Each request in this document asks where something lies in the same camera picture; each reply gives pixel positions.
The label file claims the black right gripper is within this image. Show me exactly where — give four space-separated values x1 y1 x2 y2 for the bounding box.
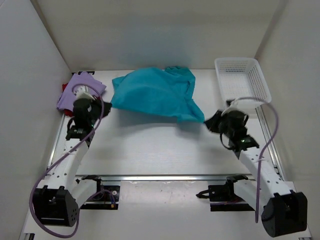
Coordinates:
204 110 235 139

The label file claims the red t shirt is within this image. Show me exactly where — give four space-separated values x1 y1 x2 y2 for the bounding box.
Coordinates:
62 83 74 118

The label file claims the lilac t shirt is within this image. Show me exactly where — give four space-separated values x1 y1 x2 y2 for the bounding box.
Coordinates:
56 71 106 112

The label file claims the teal t shirt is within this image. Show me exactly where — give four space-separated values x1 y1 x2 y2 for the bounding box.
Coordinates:
111 66 205 123

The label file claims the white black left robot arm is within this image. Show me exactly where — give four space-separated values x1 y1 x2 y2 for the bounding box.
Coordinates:
30 98 112 227

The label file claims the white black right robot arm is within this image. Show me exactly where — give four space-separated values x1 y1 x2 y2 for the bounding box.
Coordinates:
204 110 308 238

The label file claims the small dark table label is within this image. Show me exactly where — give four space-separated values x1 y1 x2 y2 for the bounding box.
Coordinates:
77 71 95 76

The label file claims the white plastic laundry basket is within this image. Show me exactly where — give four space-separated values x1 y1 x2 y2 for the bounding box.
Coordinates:
214 57 272 111

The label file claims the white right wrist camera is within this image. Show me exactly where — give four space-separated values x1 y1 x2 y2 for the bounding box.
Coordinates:
221 98 240 116

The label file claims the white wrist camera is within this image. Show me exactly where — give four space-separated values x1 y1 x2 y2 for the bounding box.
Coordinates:
221 98 240 116
73 85 95 100

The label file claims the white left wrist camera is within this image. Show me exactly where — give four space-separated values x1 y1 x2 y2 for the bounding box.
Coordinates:
73 85 95 100

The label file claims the aluminium table frame rail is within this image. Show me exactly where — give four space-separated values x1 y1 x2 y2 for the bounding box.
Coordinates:
74 174 256 182

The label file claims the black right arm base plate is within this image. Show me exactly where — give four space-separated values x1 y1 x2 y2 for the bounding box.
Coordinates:
195 174 254 212

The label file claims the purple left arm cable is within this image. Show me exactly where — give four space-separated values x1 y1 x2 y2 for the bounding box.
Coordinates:
29 82 117 238

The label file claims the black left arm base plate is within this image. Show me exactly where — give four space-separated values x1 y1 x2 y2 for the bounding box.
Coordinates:
77 175 121 210

